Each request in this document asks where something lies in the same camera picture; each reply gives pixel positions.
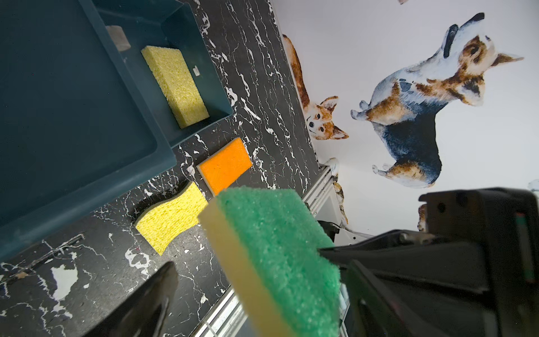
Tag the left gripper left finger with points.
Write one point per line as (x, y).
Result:
(144, 312)

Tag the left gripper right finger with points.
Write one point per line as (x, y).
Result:
(377, 311)

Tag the yellow green sponge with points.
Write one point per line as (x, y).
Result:
(161, 223)

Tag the green beige sponge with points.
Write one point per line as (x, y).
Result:
(267, 243)

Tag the orange sponge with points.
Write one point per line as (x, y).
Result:
(224, 167)

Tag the teal drawer cabinet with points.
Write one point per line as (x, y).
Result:
(75, 130)

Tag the plain yellow rectangular sponge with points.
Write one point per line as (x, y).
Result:
(172, 74)

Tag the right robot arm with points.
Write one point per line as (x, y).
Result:
(473, 271)

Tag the aluminium front rail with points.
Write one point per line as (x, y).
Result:
(227, 316)

